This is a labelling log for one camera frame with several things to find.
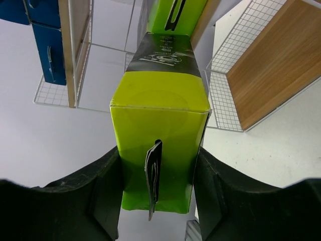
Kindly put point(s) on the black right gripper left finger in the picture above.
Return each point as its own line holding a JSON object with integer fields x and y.
{"x": 84, "y": 205}

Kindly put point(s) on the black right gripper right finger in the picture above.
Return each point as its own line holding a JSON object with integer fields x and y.
{"x": 234, "y": 206}

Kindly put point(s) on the green black Gillette Labs box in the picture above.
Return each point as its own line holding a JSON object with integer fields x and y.
{"x": 169, "y": 17}
{"x": 159, "y": 113}

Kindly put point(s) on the blue Harry's razor box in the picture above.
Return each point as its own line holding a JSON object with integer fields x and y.
{"x": 50, "y": 49}

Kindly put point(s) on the blue white Harry's box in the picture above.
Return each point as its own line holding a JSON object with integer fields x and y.
{"x": 26, "y": 12}

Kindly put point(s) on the white wire wooden shelf rack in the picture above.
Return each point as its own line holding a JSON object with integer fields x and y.
{"x": 271, "y": 53}

